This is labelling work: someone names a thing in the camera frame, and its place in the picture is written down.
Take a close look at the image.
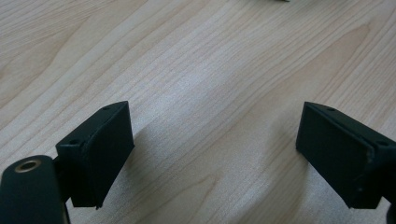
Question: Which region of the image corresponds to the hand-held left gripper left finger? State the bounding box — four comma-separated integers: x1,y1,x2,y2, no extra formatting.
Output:
55,100,135,210

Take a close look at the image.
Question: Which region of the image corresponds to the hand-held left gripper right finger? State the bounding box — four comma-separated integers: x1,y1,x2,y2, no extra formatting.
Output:
295,101,396,210

